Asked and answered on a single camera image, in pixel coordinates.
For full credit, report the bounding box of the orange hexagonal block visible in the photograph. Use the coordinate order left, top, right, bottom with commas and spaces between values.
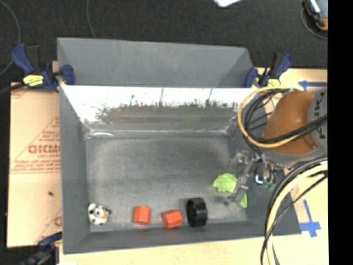
161, 209, 184, 229
132, 205, 152, 226

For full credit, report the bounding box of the black and white toy animal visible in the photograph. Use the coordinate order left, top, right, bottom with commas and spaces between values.
87, 202, 113, 226

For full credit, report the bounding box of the black ribbed ring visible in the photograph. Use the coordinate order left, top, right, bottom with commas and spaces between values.
185, 197, 208, 228

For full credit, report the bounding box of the grey metal bin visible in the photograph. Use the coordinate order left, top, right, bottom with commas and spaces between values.
56, 37, 302, 253

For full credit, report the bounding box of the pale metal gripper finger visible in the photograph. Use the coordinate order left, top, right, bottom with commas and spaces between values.
231, 150, 250, 173
234, 174, 248, 203

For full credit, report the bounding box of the brown cardboard board red print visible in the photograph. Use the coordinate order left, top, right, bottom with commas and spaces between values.
6, 82, 63, 248

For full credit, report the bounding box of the light green crumpled cloth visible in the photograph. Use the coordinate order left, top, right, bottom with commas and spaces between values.
211, 172, 248, 209

